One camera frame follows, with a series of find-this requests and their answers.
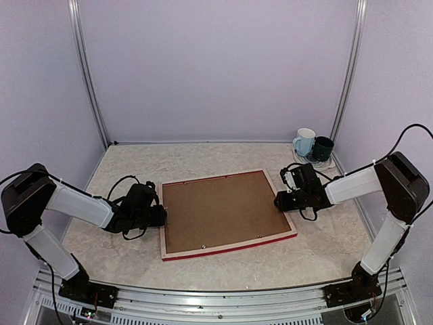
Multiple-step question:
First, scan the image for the wooden red picture frame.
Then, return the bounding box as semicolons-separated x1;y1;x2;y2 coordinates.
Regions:
158;168;298;261

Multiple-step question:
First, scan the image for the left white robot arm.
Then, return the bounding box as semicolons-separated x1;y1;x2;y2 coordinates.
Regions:
1;163;167;301

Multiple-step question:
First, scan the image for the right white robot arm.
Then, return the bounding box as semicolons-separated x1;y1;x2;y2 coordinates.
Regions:
274;152;430;276

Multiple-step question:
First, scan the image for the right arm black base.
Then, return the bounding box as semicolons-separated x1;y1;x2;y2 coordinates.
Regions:
323;262;382;308

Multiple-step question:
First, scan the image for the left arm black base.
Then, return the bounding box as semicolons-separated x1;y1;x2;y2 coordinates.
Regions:
59;255;119;309

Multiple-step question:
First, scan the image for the white coaster plate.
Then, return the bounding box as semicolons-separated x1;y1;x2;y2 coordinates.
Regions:
292;148;336;171

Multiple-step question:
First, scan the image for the dark green mug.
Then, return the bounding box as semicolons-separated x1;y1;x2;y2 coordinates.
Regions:
311;136;334;162

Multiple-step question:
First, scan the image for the light blue mug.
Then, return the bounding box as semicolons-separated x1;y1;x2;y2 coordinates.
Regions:
293;128;316;157

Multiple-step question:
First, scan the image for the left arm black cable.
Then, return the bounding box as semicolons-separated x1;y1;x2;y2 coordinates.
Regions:
106;175;139;200

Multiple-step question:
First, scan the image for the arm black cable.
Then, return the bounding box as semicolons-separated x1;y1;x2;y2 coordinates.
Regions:
106;175;139;200
371;123;433;217

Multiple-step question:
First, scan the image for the aluminium front rail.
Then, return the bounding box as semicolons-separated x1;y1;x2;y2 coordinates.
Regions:
19;267;419;324

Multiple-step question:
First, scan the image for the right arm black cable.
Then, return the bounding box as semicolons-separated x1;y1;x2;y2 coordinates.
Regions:
371;123;433;217

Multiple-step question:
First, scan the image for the right aluminium corner post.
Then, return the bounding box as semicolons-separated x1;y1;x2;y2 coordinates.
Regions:
329;0;368;143

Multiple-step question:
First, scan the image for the aluminium corner post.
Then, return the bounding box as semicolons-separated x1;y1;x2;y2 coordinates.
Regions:
329;0;368;143
68;0;110;150

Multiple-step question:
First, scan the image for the left aluminium corner post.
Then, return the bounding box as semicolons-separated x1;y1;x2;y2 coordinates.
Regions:
68;0;110;150

